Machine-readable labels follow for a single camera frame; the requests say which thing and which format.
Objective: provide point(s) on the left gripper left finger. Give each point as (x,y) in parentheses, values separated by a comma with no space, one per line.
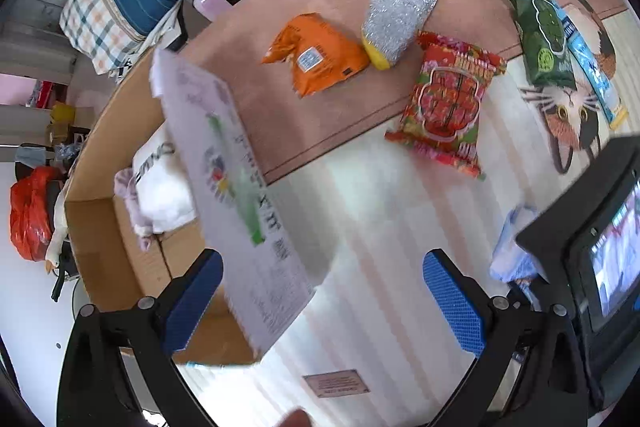
(95,389)

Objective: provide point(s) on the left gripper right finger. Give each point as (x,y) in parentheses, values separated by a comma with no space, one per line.
(526,368)

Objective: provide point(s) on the light blue tissue pack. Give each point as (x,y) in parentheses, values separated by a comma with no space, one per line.
(510,262)

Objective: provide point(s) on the white soft pillow pack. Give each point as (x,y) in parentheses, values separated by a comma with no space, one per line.
(164,193)

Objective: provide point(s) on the purple fluffy cloth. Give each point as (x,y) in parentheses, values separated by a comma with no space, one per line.
(126,190)

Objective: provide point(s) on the silver yellow scrubbing sponge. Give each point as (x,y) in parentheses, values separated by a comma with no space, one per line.
(390,26)

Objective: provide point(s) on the white goose plush toy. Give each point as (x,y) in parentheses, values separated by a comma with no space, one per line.
(59,233)

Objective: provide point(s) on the open cardboard box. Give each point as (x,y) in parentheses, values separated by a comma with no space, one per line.
(168,106)

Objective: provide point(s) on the orange plastic bag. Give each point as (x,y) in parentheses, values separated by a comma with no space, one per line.
(30,232)

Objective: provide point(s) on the blue tube packet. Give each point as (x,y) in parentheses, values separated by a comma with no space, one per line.
(612,105)

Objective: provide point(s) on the red floral snack packet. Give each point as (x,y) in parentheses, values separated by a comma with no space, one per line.
(442,117)

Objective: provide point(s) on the green snack packet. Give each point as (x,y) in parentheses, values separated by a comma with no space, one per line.
(544,44)

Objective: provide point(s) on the yellow bag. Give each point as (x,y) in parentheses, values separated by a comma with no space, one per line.
(62,114)

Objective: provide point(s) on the orange snack packet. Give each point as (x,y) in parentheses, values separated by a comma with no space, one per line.
(319,54)

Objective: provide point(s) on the plaid blue quilt bag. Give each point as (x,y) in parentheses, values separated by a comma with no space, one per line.
(106,31)

